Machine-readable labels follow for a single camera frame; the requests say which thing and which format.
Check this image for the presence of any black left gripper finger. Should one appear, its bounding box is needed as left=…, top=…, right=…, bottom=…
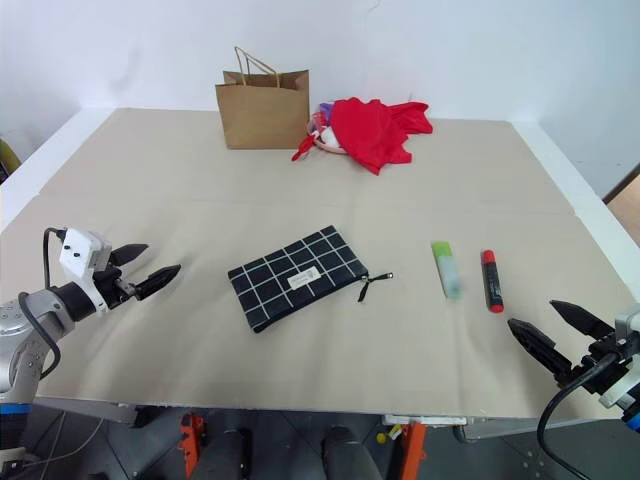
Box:
left=133, top=264, right=183, bottom=302
left=109, top=243, right=151, bottom=266

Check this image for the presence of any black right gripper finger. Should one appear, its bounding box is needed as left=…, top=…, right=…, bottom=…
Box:
left=507, top=318, right=572, bottom=377
left=549, top=299, right=615, bottom=344

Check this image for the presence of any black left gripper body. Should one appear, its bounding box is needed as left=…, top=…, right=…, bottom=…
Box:
left=93, top=249, right=138, bottom=308

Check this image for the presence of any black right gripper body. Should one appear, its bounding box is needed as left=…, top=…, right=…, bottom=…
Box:
left=553, top=333, right=636, bottom=396

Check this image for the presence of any black checked pencil pouch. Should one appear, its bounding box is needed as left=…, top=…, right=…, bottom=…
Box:
left=227, top=225, right=394, bottom=333

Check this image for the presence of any red black marker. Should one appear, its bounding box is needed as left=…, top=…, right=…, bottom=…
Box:
left=480, top=248, right=506, bottom=315

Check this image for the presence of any green highlighter marker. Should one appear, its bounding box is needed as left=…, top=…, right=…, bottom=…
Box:
left=431, top=240, right=466, bottom=301

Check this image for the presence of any beige table mat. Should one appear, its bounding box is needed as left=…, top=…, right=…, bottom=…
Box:
left=0, top=107, right=640, bottom=417

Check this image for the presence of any orange clamp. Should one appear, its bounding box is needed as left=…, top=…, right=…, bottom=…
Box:
left=402, top=420, right=428, bottom=480
left=179, top=412, right=206, bottom=480

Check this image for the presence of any dark rounded robot leg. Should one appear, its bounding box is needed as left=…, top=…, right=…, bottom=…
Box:
left=319, top=424, right=389, bottom=480
left=222, top=427, right=254, bottom=480

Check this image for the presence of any brown paper bag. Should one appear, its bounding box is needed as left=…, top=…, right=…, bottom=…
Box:
left=215, top=46, right=311, bottom=150

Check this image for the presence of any red cloth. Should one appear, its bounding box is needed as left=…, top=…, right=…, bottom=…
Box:
left=291, top=97, right=434, bottom=177

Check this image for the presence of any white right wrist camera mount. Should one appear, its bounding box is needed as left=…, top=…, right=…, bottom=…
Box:
left=598, top=305, right=640, bottom=410

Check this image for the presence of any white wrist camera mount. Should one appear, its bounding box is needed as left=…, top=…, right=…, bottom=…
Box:
left=598, top=305, right=640, bottom=410
left=58, top=227, right=112, bottom=312

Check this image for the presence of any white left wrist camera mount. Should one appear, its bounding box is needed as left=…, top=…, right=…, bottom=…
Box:
left=58, top=227, right=112, bottom=312

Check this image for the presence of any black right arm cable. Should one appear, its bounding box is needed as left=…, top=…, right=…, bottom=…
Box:
left=537, top=352, right=626, bottom=480

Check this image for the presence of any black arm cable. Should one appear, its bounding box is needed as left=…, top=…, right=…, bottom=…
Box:
left=18, top=227, right=69, bottom=379
left=537, top=352, right=626, bottom=480

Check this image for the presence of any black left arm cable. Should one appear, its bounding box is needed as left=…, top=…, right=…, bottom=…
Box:
left=18, top=227, right=69, bottom=379

